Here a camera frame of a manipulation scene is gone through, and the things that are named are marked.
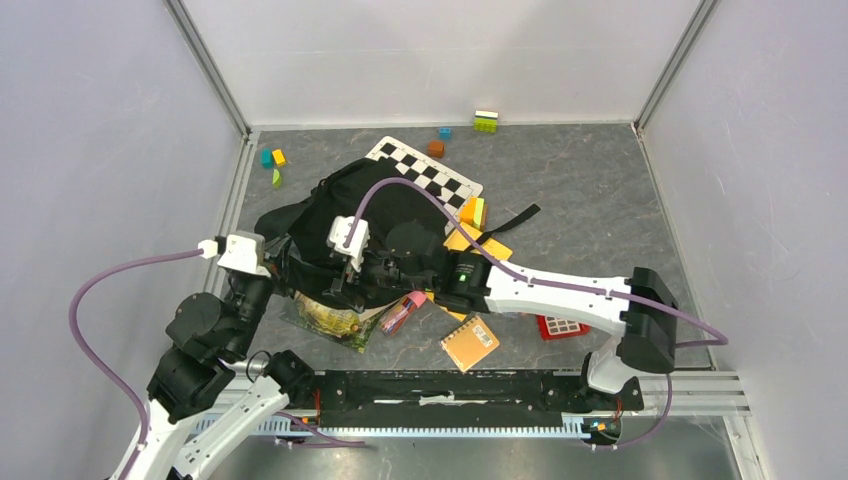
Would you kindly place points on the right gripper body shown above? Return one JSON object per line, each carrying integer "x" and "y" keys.
{"x": 347, "y": 285}

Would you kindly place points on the black backpack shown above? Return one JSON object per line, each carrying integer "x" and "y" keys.
{"x": 371, "y": 225}

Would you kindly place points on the yellow notebook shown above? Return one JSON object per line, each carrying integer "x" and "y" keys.
{"x": 457, "y": 242}

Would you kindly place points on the teal wooden block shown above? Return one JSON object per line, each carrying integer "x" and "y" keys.
{"x": 266, "y": 159}

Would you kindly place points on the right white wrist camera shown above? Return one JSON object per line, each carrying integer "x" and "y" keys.
{"x": 347, "y": 239}

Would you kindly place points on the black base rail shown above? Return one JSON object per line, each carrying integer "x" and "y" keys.
{"x": 492, "y": 403}

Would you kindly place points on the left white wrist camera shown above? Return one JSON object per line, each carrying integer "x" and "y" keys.
{"x": 240, "y": 251}

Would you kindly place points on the yellow wooden block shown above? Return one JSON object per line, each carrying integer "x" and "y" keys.
{"x": 278, "y": 157}

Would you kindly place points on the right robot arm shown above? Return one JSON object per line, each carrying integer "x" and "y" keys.
{"x": 636, "y": 311}

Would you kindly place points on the green white lego brick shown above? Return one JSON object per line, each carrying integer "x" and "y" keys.
{"x": 485, "y": 121}

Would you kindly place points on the green half-round block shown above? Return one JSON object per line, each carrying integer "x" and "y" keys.
{"x": 276, "y": 178}

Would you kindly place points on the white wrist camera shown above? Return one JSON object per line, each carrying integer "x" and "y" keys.
{"x": 240, "y": 251}
{"x": 347, "y": 239}

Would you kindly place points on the red calculator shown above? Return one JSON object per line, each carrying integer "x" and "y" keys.
{"x": 553, "y": 328}

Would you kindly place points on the orange brown cube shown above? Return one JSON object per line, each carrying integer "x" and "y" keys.
{"x": 436, "y": 148}

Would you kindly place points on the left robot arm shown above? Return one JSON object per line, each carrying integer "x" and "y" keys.
{"x": 209, "y": 335}

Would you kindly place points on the orange spiral notepad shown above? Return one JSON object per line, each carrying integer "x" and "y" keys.
{"x": 470, "y": 343}

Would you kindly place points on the orange green sticky notes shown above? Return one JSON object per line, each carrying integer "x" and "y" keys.
{"x": 474, "y": 213}

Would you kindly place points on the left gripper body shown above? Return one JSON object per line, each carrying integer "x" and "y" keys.
{"x": 278, "y": 274}

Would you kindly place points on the black white chessboard mat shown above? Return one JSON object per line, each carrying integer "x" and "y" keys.
{"x": 452, "y": 189}

